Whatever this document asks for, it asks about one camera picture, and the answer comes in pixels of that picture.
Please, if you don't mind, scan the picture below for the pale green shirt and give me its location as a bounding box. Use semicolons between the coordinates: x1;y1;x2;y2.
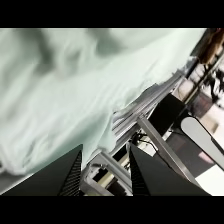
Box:
0;28;208;177

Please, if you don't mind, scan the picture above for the silver frame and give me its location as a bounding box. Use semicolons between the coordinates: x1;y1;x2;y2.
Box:
79;66;202;197

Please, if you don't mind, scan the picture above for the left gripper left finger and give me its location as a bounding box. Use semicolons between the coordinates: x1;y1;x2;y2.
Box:
1;143;84;197

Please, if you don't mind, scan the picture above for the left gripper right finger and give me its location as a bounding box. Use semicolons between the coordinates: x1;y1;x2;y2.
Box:
128;142;211;197

